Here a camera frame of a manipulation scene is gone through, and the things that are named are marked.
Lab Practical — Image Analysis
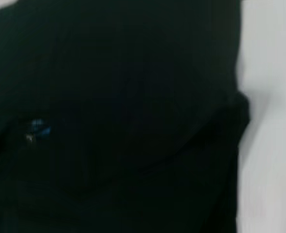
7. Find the black t-shirt with FREE print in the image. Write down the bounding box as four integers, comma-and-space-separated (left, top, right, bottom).
0, 0, 252, 233

